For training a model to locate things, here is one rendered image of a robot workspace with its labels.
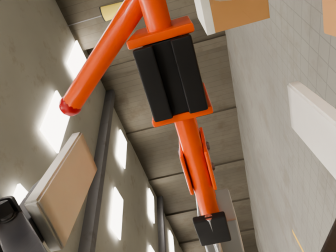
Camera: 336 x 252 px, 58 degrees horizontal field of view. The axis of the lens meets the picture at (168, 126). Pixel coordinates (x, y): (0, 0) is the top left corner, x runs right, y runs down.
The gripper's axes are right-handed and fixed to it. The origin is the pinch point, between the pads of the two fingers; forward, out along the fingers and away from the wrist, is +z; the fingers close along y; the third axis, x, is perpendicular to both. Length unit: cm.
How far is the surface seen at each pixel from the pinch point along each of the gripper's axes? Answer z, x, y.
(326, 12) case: 33.4, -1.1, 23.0
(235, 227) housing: 10.9, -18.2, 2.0
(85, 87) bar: 13.0, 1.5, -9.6
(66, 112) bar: 12.9, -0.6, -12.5
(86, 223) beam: 446, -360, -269
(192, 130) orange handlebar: 11.1, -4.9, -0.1
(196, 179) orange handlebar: 11.0, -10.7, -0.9
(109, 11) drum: 782, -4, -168
